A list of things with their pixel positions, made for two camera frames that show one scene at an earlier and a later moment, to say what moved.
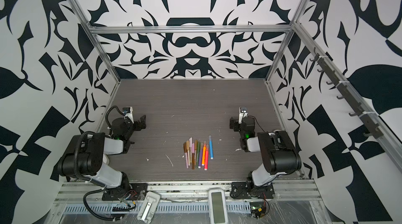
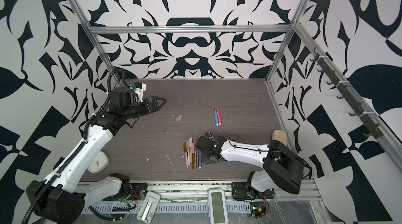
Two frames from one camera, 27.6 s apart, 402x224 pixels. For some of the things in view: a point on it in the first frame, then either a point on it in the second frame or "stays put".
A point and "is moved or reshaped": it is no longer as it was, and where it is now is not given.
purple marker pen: [201, 145] stays put
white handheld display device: [218, 211] stays put
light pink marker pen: [190, 141] stays put
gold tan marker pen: [188, 147] stays put
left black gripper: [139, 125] -> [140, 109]
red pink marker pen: [206, 158] is moved or reshaped
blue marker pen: [211, 147] is moved or reshaped
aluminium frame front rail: [291, 191] stays put
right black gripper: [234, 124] -> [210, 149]
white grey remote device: [148, 207] stays put
